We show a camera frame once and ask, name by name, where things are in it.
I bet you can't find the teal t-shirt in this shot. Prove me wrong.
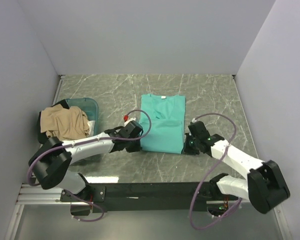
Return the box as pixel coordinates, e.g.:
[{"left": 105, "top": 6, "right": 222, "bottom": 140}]
[{"left": 139, "top": 93, "right": 186, "bottom": 154}]

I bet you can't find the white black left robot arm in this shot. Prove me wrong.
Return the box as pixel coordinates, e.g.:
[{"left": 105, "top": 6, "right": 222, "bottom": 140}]
[{"left": 27, "top": 120, "right": 143, "bottom": 201}]

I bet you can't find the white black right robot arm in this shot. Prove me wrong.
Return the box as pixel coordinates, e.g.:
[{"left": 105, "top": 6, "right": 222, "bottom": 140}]
[{"left": 184, "top": 120, "right": 291, "bottom": 214}]

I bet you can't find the white t-shirt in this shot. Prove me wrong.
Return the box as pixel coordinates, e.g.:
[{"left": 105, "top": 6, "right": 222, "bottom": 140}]
[{"left": 87, "top": 120, "right": 96, "bottom": 138}]

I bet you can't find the teal plastic laundry bin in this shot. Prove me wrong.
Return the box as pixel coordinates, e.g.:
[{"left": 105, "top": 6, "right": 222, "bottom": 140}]
[{"left": 65, "top": 97, "right": 99, "bottom": 136}]

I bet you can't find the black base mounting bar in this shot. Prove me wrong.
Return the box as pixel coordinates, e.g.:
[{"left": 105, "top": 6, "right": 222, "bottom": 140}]
[{"left": 60, "top": 182, "right": 238, "bottom": 212}]

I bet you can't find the beige t-shirt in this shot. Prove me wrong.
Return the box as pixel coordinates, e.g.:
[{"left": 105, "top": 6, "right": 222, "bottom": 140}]
[{"left": 39, "top": 104, "right": 92, "bottom": 141}]

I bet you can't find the black t-shirt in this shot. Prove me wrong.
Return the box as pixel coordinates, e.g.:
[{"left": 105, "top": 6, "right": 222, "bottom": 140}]
[{"left": 35, "top": 99, "right": 70, "bottom": 144}]

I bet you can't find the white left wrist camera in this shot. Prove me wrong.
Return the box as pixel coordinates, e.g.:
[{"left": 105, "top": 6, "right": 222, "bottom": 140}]
[{"left": 123, "top": 115, "right": 137, "bottom": 126}]

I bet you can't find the aluminium frame rail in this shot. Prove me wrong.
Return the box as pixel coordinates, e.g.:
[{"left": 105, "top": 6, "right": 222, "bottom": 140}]
[{"left": 5, "top": 185, "right": 292, "bottom": 240}]

